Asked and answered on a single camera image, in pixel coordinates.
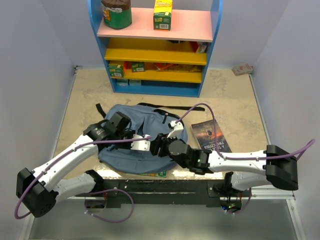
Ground green box middle shelf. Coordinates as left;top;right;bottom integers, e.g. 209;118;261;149
131;61;146;73

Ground aluminium frame rail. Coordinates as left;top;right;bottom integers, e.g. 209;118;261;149
20;185;305;240

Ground green box shelf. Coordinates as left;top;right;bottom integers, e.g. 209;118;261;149
131;61;146;73
108;64;125;78

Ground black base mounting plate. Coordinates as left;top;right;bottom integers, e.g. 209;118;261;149
73;178;253;210

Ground dark two cities book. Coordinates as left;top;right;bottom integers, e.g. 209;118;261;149
191;120;232;153

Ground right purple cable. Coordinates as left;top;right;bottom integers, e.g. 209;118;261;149
174;102;317;216

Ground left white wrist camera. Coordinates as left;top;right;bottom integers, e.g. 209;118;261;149
130;134;151;151

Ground teal boxes bottom shelf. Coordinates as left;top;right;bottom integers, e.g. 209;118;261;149
116;78;142;87

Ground purple cable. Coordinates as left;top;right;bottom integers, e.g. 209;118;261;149
174;102;317;216
13;134;153;223

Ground red packet middle shelf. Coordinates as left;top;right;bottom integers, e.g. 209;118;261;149
189;41;208;54

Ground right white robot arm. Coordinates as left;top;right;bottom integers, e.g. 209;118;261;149
150;133;299;197

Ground small red white box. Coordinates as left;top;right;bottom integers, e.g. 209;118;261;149
231;63;253;76

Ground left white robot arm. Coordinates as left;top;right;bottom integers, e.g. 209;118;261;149
14;111;133;219

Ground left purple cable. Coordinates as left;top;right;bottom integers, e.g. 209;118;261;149
13;134;153;223

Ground orange snack packets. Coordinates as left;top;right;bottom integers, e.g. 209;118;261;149
153;62;202;73

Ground yellow green carton top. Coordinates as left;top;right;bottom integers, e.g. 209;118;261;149
153;0;173;31

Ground green box left shelf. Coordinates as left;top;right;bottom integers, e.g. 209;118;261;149
108;64;125;78

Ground green treehouse book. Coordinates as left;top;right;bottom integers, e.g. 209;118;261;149
139;170;167;178

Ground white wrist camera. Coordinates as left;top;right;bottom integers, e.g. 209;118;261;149
130;134;151;151
167;120;184;138

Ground green brown canister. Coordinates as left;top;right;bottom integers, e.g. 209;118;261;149
101;0;132;30

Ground blue pink yellow shelf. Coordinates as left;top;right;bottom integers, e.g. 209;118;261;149
87;0;224;97

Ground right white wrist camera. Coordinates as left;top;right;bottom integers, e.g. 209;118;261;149
167;120;184;138

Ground blue student backpack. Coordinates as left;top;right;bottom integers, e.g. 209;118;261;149
98;102;180;174

